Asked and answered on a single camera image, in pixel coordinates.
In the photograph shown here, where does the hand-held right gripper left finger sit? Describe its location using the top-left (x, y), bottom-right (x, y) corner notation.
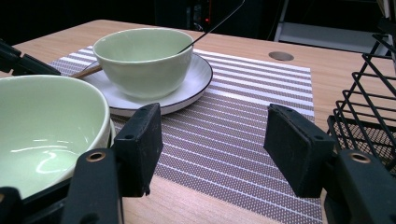
top-left (112, 102), bottom-right (164, 199)

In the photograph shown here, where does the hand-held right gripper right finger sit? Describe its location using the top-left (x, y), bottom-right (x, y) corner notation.
top-left (263, 103), bottom-right (336, 199)

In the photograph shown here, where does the brown wooden chopstick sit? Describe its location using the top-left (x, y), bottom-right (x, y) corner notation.
top-left (69, 63), bottom-right (104, 79)

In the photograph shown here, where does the black wire basket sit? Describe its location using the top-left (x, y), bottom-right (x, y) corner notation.
top-left (326, 17), bottom-right (396, 175)

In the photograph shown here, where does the white plate black rim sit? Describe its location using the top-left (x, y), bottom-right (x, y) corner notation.
top-left (81, 52), bottom-right (214, 118)

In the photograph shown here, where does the green ceramic bowl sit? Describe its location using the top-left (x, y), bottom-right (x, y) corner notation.
top-left (0, 74), bottom-right (112, 200)
top-left (92, 27), bottom-right (194, 101)

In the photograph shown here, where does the black handled metal spoon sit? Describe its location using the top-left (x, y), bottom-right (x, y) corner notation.
top-left (177, 0), bottom-right (246, 54)

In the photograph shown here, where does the striped grey placemat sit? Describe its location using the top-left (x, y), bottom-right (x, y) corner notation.
top-left (48, 46), bottom-right (323, 224)

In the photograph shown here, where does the grey round table grommet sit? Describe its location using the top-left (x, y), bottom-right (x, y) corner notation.
top-left (268, 50), bottom-right (295, 62)

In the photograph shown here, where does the dark equipment rack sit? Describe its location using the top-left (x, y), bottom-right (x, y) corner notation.
top-left (186, 0), bottom-right (216, 32)

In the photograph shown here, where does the white metal stand frame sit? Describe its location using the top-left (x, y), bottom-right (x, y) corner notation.
top-left (274, 0), bottom-right (396, 54)

